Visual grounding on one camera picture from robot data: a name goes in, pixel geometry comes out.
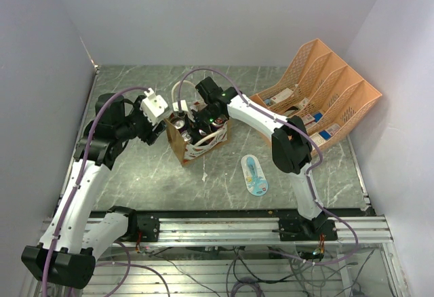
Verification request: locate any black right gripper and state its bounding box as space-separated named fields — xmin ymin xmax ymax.
xmin=184 ymin=106 xmax=222 ymax=151

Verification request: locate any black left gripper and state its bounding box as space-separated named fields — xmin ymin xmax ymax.
xmin=115 ymin=94 xmax=167 ymax=145

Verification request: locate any blue Red Bull can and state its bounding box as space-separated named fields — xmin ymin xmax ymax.
xmin=211 ymin=116 xmax=227 ymax=131

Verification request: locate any purple Fanta can front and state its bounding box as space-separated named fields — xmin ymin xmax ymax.
xmin=171 ymin=117 xmax=186 ymax=132

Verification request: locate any purple fanta can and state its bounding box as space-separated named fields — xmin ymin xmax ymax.
xmin=181 ymin=131 xmax=194 ymax=144
xmin=171 ymin=117 xmax=186 ymax=132

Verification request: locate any watermelon canvas bag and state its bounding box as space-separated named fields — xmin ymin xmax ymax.
xmin=163 ymin=79 xmax=233 ymax=167

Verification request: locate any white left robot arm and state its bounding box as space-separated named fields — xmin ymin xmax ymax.
xmin=21 ymin=90 xmax=170 ymax=290

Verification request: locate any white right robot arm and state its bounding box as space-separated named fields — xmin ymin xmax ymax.
xmin=195 ymin=77 xmax=327 ymax=240

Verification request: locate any red white box in organizer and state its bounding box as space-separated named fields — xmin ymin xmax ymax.
xmin=270 ymin=88 xmax=293 ymax=105

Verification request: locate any blue correction tape package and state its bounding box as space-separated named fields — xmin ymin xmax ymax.
xmin=241 ymin=155 xmax=269 ymax=197

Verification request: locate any orange plastic desk organizer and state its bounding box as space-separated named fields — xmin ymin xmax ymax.
xmin=251 ymin=39 xmax=382 ymax=151

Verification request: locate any blue box in organizer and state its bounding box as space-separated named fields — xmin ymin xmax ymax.
xmin=311 ymin=112 xmax=323 ymax=123

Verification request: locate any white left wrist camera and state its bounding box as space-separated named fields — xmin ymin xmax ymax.
xmin=140 ymin=88 xmax=170 ymax=125

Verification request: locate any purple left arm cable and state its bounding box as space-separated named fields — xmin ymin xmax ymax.
xmin=41 ymin=86 xmax=170 ymax=297

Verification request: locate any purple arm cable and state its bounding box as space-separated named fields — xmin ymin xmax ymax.
xmin=177 ymin=68 xmax=360 ymax=266
xmin=41 ymin=86 xmax=170 ymax=297

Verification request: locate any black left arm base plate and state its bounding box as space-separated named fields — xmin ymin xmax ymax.
xmin=119 ymin=210 xmax=160 ymax=243

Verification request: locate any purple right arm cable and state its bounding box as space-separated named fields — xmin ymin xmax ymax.
xmin=177 ymin=68 xmax=360 ymax=266

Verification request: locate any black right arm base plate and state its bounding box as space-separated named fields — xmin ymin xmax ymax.
xmin=272 ymin=214 xmax=338 ymax=241

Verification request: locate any aluminium mounting rail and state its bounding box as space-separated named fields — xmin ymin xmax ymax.
xmin=40 ymin=216 xmax=394 ymax=246

